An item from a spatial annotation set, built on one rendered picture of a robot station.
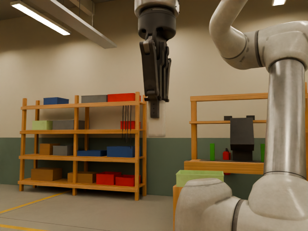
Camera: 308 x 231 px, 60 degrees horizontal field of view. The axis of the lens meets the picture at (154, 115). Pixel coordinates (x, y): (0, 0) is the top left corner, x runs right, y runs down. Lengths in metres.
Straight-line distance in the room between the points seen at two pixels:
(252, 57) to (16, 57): 7.78
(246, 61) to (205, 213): 0.55
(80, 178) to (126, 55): 3.00
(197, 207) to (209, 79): 5.20
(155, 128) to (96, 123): 6.09
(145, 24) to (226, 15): 0.29
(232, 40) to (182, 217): 0.55
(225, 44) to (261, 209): 0.50
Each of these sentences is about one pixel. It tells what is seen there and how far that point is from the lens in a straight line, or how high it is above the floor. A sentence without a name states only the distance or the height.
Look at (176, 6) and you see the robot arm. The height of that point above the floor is 1.52.
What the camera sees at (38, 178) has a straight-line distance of 6.91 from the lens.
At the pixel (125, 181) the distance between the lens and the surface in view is 5.67.
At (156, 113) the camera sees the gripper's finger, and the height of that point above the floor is 1.32.
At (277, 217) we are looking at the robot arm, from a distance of 0.68.
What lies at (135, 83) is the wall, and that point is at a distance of 6.24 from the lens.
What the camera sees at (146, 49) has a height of 1.43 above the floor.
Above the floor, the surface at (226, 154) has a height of 0.93.
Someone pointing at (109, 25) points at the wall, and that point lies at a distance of 6.96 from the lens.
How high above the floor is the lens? 1.28
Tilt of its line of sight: 4 degrees up
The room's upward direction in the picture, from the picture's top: straight up
